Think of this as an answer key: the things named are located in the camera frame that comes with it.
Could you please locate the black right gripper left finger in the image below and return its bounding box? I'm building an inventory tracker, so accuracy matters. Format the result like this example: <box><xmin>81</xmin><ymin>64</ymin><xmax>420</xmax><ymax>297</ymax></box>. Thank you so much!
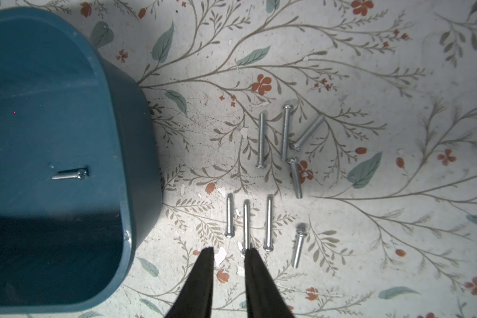
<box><xmin>166</xmin><ymin>247</ymin><xmax>214</xmax><ymax>318</ymax></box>

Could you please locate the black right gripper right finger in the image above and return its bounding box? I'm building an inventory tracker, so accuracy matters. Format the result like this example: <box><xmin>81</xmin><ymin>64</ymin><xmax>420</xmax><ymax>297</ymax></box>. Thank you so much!
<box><xmin>245</xmin><ymin>249</ymin><xmax>294</xmax><ymax>318</ymax></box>

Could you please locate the silver screw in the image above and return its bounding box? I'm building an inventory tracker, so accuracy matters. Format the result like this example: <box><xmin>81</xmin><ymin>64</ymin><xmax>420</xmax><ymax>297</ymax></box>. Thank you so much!
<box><xmin>291</xmin><ymin>224</ymin><xmax>308</xmax><ymax>268</ymax></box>
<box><xmin>264</xmin><ymin>195</ymin><xmax>274</xmax><ymax>253</ymax></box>
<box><xmin>287</xmin><ymin>157</ymin><xmax>303</xmax><ymax>199</ymax></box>
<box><xmin>242</xmin><ymin>200</ymin><xmax>250</xmax><ymax>254</ymax></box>
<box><xmin>281</xmin><ymin>104</ymin><xmax>293</xmax><ymax>161</ymax></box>
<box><xmin>52</xmin><ymin>168</ymin><xmax>89</xmax><ymax>180</ymax></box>
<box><xmin>291</xmin><ymin>115</ymin><xmax>325</xmax><ymax>152</ymax></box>
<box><xmin>257</xmin><ymin>112</ymin><xmax>266</xmax><ymax>169</ymax></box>
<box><xmin>225</xmin><ymin>193</ymin><xmax>235</xmax><ymax>238</ymax></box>

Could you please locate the teal plastic tray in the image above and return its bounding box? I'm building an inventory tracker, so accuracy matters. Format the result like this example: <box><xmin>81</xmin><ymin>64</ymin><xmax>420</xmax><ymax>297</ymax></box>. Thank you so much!
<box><xmin>0</xmin><ymin>7</ymin><xmax>162</xmax><ymax>315</ymax></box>

